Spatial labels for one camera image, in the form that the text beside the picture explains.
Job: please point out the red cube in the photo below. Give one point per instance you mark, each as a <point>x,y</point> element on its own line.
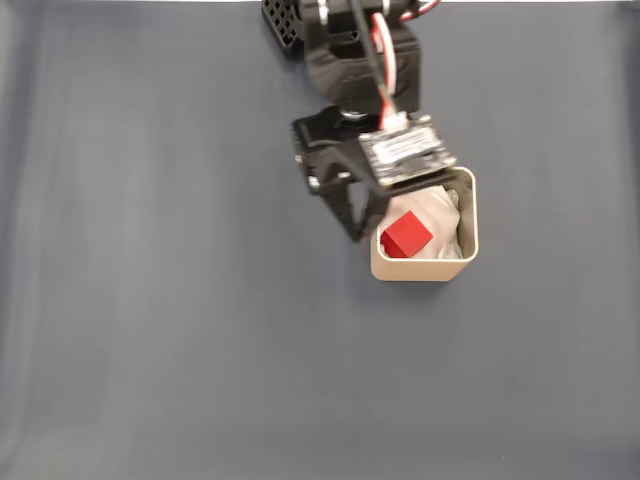
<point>405,235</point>

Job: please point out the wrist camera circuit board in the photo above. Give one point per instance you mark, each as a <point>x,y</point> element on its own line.
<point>407,152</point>

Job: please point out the white crumpled tissue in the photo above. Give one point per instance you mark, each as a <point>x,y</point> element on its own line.
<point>442,220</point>

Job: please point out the beige square box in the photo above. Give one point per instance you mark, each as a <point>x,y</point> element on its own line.
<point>420,271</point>

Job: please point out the blue-grey table mat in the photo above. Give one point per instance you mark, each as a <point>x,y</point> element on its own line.
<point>200,325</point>

